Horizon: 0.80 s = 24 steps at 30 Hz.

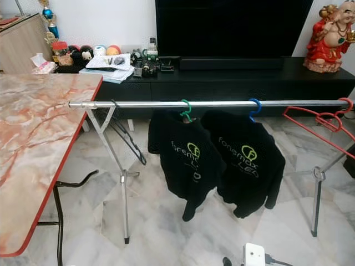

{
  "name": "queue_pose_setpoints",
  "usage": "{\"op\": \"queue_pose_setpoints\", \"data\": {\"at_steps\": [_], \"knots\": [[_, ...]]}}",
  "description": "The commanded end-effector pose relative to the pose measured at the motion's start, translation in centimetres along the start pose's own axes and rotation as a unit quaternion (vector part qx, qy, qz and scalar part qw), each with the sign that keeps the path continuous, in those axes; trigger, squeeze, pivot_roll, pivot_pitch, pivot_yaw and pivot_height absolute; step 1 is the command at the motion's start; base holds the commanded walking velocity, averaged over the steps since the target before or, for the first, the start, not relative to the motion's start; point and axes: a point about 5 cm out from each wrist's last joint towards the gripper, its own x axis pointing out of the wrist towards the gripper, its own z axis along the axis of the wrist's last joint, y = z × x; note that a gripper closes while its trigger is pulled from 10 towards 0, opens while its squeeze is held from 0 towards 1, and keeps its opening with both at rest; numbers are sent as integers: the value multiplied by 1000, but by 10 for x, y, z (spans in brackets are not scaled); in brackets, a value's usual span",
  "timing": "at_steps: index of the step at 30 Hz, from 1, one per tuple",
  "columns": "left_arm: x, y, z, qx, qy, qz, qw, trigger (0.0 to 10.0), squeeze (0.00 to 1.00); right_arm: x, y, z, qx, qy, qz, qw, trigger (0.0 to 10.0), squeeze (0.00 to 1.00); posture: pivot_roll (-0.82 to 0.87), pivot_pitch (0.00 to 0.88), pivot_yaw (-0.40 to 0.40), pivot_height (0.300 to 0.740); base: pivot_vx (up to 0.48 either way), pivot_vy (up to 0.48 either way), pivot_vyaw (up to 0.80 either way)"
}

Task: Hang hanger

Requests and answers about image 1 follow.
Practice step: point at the black fonemax print T-shirt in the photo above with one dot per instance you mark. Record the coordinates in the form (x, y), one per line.
(252, 177)
(180, 166)

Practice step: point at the green plastic hanger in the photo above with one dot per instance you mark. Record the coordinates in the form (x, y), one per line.
(189, 107)

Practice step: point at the thin black hanger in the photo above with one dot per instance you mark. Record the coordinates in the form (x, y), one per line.
(143, 159)

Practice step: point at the blue plastic hanger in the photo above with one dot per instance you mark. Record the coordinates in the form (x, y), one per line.
(259, 105)

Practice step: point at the red plastic hanger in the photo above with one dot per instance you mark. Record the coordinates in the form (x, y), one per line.
(330, 121)

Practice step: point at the marble pattern red-edged folding table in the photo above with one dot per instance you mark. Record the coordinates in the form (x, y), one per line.
(44, 144)

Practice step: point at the white tissue pack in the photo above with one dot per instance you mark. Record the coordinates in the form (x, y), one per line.
(44, 68)

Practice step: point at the light wooden cabinet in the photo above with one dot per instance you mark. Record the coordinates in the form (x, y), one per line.
(22, 50)

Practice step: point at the red lid glass jar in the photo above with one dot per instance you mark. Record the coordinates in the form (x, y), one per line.
(61, 56)

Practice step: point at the black mouse plush toy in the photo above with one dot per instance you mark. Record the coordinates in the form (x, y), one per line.
(82, 57)

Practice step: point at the red flat tray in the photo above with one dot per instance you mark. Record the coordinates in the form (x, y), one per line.
(9, 21)

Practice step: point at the blue gold trophy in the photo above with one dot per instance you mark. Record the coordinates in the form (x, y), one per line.
(52, 27)

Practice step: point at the white paper stack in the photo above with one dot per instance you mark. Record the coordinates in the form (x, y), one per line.
(105, 75)

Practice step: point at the white round ball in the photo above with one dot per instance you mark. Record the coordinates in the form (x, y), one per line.
(100, 50)

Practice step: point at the orange round ball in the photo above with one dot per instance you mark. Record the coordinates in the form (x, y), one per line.
(113, 50)

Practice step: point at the silver metal clothes rack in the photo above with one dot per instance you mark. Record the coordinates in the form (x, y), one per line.
(144, 103)

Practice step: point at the small dark gadget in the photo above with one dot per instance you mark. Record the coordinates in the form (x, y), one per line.
(149, 69)

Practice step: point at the clear plastic bottle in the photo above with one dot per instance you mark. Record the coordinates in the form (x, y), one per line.
(152, 51)

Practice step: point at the small black display box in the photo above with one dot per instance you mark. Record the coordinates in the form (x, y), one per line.
(167, 67)

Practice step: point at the black TV console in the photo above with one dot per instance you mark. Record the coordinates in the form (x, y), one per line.
(227, 86)

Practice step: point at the black soundbar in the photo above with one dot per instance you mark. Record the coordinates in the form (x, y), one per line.
(230, 64)

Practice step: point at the black television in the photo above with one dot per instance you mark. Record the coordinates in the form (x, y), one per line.
(233, 27)

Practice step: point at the red laughing Buddha statue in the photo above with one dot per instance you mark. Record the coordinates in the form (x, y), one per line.
(324, 52)

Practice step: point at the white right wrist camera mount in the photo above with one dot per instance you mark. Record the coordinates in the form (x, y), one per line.
(254, 256)

